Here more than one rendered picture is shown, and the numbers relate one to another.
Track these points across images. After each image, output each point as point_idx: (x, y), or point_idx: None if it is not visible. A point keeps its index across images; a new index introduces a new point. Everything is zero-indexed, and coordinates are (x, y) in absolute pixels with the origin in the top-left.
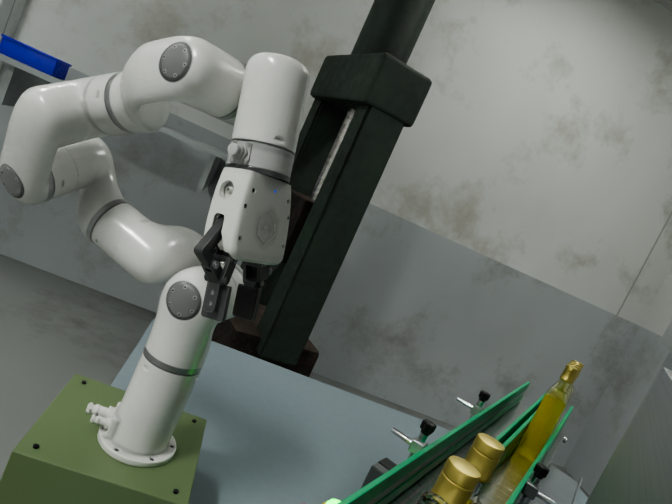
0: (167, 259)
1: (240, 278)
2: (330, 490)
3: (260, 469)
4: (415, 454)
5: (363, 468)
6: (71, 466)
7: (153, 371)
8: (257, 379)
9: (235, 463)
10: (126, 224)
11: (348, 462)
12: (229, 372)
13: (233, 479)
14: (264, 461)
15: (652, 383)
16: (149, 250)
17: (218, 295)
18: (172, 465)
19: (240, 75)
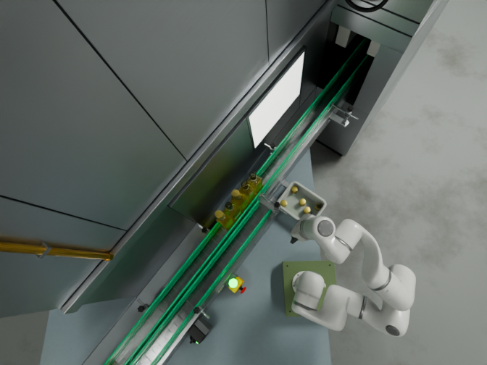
0: (329, 287)
1: (300, 298)
2: (225, 326)
3: (256, 324)
4: (205, 295)
5: (204, 357)
6: (317, 261)
7: None
8: None
9: (267, 322)
10: (352, 293)
11: (211, 358)
12: None
13: (267, 311)
14: (254, 332)
15: (90, 300)
16: (337, 286)
17: None
18: (290, 278)
19: (335, 232)
